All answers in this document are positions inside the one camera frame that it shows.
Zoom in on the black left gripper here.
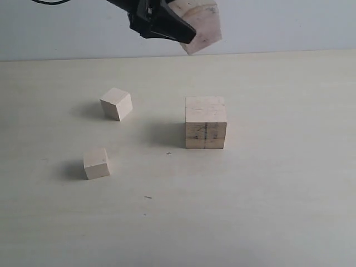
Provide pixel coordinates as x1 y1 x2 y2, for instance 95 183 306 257
108 0 196 44

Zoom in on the medium brown wooden cube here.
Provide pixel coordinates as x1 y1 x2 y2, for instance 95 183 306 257
169 0 222 55

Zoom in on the small light wooden cube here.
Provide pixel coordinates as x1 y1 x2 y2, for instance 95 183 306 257
83 148 110 180

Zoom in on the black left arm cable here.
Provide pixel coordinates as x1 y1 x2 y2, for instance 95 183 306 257
30 0 72 6

